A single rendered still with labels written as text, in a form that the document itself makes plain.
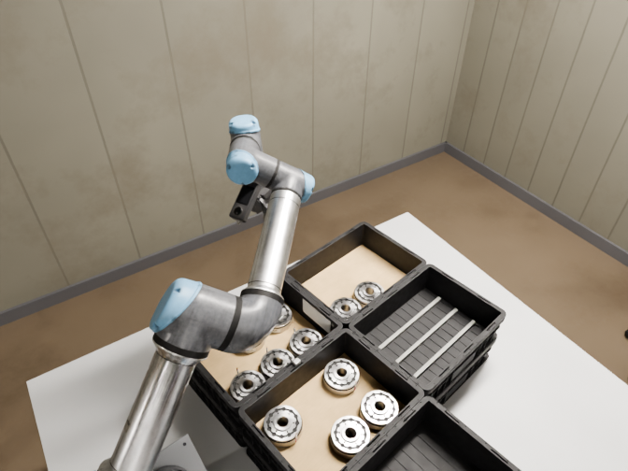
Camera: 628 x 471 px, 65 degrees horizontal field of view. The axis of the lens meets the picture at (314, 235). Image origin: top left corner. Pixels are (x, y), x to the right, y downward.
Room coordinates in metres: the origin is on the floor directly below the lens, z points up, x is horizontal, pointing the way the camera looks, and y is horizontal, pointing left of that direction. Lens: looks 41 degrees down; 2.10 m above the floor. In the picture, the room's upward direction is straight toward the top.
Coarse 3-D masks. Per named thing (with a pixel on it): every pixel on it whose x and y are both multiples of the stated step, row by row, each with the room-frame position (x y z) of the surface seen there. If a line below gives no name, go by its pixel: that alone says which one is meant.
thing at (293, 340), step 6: (300, 330) 0.96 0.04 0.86; (306, 330) 0.96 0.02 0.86; (312, 330) 0.96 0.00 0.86; (294, 336) 0.94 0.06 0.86; (318, 336) 0.94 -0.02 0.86; (294, 342) 0.92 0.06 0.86; (294, 348) 0.90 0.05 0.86; (300, 348) 0.90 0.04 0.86; (306, 348) 0.90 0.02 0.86; (300, 354) 0.87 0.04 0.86
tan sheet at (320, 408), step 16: (320, 384) 0.79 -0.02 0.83; (368, 384) 0.79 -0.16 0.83; (288, 400) 0.74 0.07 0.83; (304, 400) 0.74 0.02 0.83; (320, 400) 0.74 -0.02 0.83; (336, 400) 0.74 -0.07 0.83; (352, 400) 0.74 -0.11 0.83; (304, 416) 0.69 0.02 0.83; (320, 416) 0.70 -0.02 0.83; (336, 416) 0.70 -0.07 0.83; (304, 432) 0.65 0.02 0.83; (320, 432) 0.65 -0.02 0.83; (288, 448) 0.61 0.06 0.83; (304, 448) 0.61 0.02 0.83; (320, 448) 0.61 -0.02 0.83; (304, 464) 0.56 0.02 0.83; (320, 464) 0.56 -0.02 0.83; (336, 464) 0.56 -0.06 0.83
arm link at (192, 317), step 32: (192, 288) 0.65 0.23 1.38; (160, 320) 0.59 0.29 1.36; (192, 320) 0.60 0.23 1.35; (224, 320) 0.61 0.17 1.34; (160, 352) 0.57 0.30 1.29; (192, 352) 0.56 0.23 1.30; (160, 384) 0.53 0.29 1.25; (128, 416) 0.50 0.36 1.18; (160, 416) 0.49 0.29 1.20; (128, 448) 0.45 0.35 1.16; (160, 448) 0.46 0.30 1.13
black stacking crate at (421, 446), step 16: (416, 416) 0.66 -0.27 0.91; (432, 416) 0.67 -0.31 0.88; (400, 432) 0.61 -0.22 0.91; (416, 432) 0.65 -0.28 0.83; (432, 432) 0.65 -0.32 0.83; (448, 432) 0.63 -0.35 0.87; (464, 432) 0.60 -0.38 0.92; (384, 448) 0.57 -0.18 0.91; (400, 448) 0.61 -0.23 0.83; (416, 448) 0.61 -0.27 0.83; (432, 448) 0.61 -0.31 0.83; (448, 448) 0.61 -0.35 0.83; (464, 448) 0.59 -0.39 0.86; (480, 448) 0.57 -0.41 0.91; (368, 464) 0.53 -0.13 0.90; (384, 464) 0.57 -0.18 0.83; (400, 464) 0.57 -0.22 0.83; (416, 464) 0.57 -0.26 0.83; (432, 464) 0.57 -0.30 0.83; (448, 464) 0.57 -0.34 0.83; (464, 464) 0.57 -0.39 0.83; (480, 464) 0.56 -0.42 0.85; (496, 464) 0.54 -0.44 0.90
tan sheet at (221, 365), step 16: (304, 320) 1.03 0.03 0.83; (272, 336) 0.96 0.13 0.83; (288, 336) 0.96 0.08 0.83; (224, 352) 0.90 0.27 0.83; (256, 352) 0.90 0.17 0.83; (208, 368) 0.84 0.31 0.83; (224, 368) 0.84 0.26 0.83; (240, 368) 0.84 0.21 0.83; (256, 368) 0.84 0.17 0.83; (224, 384) 0.79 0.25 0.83
